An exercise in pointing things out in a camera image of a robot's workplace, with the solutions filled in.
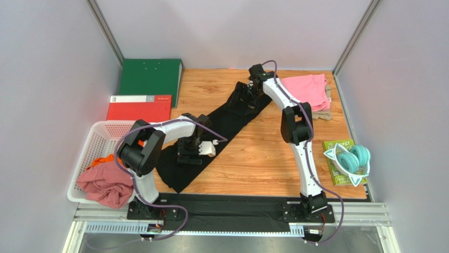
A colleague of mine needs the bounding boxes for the green book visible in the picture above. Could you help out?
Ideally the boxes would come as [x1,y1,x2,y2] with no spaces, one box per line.
[323,139,369,187]

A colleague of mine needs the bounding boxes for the red ring binder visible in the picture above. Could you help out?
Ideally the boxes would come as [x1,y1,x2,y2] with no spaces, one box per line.
[106,95,172,122]

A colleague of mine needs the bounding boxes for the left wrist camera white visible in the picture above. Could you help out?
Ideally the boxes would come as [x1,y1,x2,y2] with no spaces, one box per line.
[199,140,219,157]

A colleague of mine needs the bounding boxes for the black floral t shirt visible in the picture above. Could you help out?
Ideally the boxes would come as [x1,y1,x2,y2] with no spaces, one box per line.
[154,81,274,194]

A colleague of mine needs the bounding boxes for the white plastic laundry basket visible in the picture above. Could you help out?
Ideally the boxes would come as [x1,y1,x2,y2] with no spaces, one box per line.
[67,120,134,204]

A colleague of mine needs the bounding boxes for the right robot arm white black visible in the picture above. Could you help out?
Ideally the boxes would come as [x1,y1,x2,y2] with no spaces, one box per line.
[227,64,327,213]

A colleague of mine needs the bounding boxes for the teal headphones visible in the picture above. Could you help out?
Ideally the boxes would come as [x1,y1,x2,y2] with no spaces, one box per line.
[323,142,372,187]

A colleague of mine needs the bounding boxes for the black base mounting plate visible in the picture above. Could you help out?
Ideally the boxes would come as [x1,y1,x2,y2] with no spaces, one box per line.
[126,193,335,232]

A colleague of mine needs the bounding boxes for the dusty pink t shirt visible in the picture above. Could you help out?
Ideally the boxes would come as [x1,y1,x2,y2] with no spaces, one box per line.
[76,161,134,209]

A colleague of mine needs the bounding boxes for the green ring binder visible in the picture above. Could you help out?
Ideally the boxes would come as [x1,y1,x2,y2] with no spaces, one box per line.
[118,59,183,108]

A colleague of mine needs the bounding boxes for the folded beige t shirt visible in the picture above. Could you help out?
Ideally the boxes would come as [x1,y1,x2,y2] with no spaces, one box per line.
[312,84,332,121]

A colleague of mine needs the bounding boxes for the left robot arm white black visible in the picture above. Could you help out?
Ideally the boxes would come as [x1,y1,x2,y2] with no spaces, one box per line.
[114,115,226,208]

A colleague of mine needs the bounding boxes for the orange t shirt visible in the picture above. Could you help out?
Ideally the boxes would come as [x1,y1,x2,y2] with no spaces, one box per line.
[86,153,123,173]

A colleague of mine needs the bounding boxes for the aluminium frame rail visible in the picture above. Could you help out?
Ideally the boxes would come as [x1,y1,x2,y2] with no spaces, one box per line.
[74,202,392,237]

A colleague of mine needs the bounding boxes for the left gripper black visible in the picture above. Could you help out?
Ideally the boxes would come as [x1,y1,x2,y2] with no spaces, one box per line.
[178,137,203,166]

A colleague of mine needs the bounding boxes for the folded pink t shirt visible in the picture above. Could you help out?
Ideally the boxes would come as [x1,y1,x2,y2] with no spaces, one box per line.
[281,74,328,111]

